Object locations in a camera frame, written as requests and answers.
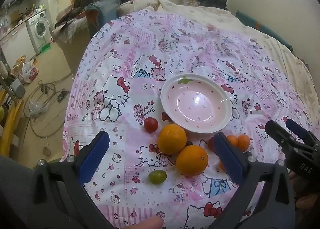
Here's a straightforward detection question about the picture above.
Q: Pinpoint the small mandarin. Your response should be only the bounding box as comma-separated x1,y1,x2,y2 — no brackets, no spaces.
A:
219,161,226,172
227,135,238,147
238,134,250,152

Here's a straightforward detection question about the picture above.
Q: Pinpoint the large orange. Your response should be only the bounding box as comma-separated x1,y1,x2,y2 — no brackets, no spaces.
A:
176,145,208,177
157,124,187,155

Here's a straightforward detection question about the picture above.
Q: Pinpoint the red cherry tomato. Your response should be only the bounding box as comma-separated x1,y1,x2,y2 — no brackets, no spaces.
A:
144,117,158,133

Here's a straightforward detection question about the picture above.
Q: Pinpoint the right hand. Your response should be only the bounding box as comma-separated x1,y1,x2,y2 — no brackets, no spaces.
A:
289,172,319,209

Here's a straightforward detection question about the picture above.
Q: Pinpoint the left hand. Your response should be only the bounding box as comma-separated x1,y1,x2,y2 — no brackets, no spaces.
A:
126,215,163,229

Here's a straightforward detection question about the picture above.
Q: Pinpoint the pink strawberry pattern plate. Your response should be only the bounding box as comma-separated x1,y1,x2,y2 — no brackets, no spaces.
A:
160,74,232,134

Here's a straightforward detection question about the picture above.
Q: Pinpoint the pink hello kitty blanket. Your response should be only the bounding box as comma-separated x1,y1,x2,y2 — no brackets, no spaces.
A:
63,9,319,228

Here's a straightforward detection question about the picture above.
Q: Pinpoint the white red plastic bag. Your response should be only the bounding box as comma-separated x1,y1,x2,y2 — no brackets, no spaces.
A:
22,61,39,84

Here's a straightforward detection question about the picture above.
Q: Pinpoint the white washing machine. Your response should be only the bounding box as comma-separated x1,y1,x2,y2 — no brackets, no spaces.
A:
26,10,51,55

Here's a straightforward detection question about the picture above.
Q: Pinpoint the blue grey pillow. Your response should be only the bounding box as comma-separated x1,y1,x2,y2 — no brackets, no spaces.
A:
85,0,121,38

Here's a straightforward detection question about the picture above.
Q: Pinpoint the coiled hose on floor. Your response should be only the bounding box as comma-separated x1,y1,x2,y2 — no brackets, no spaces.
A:
23,81,71,139

